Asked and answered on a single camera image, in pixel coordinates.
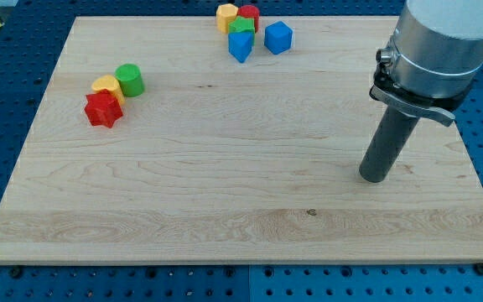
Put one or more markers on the yellow hexagon block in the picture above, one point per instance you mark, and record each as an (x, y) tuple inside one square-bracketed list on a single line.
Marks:
[(225, 14)]

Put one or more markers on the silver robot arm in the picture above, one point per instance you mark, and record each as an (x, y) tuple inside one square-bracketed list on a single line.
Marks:
[(428, 65)]

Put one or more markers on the blue cube block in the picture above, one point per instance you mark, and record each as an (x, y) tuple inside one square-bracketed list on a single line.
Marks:
[(278, 37)]

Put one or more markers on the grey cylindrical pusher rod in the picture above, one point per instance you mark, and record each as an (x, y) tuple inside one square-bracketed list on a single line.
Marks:
[(391, 135)]

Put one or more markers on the blue triangle block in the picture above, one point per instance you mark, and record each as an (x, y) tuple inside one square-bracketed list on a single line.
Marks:
[(240, 45)]

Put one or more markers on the red cylinder block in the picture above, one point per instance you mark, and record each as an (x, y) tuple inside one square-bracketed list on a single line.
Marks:
[(250, 11)]

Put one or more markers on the red star block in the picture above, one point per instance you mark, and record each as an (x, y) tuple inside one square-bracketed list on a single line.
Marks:
[(102, 109)]

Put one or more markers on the green star block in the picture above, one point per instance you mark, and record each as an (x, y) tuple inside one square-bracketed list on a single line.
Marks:
[(239, 26)]

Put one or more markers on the green cylinder block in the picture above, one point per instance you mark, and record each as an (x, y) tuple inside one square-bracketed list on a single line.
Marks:
[(130, 80)]

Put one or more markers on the blue perforated table plate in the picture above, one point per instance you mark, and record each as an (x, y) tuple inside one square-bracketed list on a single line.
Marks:
[(31, 41)]

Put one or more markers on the yellow heart block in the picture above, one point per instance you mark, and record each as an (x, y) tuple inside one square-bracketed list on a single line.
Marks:
[(109, 83)]

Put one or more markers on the light wooden board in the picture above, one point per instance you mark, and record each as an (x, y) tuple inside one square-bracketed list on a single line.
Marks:
[(221, 162)]

